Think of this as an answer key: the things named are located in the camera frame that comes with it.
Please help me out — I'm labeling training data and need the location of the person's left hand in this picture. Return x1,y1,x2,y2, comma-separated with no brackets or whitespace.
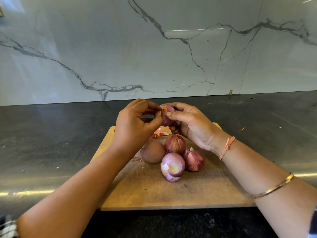
110,99,163,156

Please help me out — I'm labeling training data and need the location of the gold bangle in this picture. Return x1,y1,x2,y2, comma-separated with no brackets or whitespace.
254,172,295,199

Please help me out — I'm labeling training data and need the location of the small red onion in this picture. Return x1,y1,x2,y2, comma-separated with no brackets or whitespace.
160,105,176,127

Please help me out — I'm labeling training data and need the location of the wooden cutting board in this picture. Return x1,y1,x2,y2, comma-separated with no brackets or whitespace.
90,122,256,211

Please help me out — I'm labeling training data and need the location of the black white plaid sleeve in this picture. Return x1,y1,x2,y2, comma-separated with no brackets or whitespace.
0,216,18,238

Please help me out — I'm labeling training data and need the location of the person's right forearm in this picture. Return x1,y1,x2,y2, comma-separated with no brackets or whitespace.
213,139,317,238

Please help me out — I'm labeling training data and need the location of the red onion with pale patch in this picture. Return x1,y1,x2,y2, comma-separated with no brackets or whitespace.
160,152,186,183

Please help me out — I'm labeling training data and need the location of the orange thread bracelet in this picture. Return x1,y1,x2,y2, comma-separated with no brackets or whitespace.
219,136,236,162

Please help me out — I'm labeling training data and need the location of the brownish red onion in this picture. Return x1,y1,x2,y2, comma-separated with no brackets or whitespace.
141,139,166,165

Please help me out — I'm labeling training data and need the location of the person's left forearm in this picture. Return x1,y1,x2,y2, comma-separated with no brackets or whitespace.
16,146,132,238

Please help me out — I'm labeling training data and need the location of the pile of onion peels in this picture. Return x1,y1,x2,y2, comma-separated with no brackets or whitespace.
150,126,171,140

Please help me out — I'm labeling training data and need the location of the person's right hand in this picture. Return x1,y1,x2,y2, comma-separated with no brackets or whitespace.
159,102,231,152

